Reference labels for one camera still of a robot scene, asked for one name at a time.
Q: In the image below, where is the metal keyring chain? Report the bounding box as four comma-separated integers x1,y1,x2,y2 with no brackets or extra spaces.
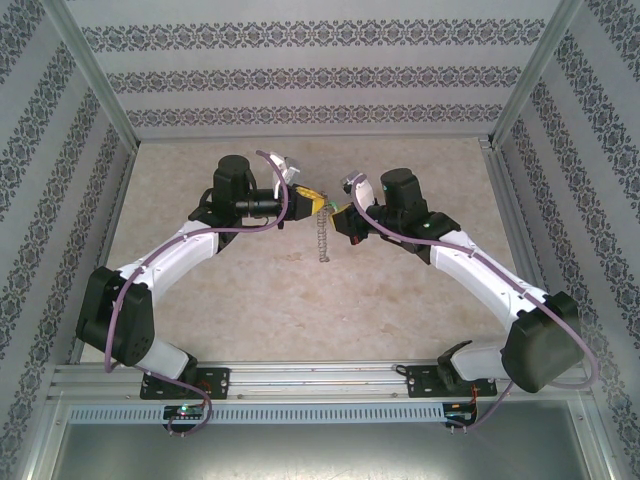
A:
315,191,332,264

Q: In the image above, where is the black mounting plate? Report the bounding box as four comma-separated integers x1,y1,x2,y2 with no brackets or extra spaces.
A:
407,364,499,400
139,367,231,401

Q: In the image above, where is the grey metal panel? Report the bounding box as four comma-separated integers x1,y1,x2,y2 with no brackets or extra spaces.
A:
47,422,614,480

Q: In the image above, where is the aluminium table edge rail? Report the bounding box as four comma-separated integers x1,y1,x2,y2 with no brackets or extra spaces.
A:
99,144,141,271
479,138,546,296

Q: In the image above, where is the long aluminium base rail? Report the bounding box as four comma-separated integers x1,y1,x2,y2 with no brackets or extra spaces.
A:
48,359,587,402

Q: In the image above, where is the aluminium corner post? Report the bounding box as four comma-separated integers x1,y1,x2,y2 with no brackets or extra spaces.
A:
487,0,586,149
39,0,144,151

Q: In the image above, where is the grey slotted cable duct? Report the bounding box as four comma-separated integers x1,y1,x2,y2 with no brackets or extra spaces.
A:
67,402,447,426

